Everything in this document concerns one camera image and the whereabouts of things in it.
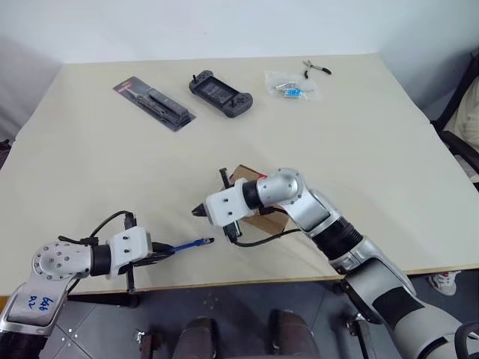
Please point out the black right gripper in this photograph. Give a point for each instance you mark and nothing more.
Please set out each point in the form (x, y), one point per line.
(232, 232)

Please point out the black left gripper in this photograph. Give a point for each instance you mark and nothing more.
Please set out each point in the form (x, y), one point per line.
(131, 278)

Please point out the blue cutter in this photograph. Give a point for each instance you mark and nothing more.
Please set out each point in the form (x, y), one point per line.
(191, 245)

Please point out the brown cardboard box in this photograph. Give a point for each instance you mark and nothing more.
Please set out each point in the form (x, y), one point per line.
(269, 222)

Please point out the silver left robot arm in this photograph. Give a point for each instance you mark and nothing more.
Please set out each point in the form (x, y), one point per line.
(52, 261)

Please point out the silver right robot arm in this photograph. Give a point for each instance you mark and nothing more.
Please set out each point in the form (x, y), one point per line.
(310, 209)

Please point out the dark rounded shape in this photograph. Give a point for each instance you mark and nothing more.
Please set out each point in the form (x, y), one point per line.
(196, 338)
(292, 336)

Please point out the black packaged tool blister pack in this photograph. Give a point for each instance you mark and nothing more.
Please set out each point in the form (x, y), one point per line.
(157, 102)

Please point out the black handheld game controller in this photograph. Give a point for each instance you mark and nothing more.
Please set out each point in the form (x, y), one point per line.
(219, 93)

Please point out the small blue part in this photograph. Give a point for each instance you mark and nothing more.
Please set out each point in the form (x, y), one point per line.
(292, 92)

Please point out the small silver metal parts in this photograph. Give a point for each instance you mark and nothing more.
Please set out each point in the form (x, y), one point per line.
(284, 86)

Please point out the clear plastic parts bag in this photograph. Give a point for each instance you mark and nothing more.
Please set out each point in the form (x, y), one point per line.
(310, 93)

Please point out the white and red shoe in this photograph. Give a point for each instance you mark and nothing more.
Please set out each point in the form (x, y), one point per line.
(445, 282)

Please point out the black office chair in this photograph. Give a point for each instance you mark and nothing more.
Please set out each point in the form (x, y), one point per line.
(454, 142)

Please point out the person in beige clothing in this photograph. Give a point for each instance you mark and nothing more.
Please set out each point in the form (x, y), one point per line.
(467, 112)

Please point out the black curved armrest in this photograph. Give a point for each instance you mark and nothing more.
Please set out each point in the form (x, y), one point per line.
(464, 336)

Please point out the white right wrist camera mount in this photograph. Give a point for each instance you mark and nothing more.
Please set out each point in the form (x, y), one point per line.
(226, 203)

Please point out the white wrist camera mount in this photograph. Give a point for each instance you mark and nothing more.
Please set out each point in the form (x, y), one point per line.
(129, 248)
(226, 203)

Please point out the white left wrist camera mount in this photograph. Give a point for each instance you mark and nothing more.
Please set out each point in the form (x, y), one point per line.
(129, 248)

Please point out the black table frame bar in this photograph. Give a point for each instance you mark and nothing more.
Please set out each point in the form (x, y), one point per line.
(101, 299)

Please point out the black object at wall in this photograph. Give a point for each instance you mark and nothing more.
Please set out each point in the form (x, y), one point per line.
(4, 149)

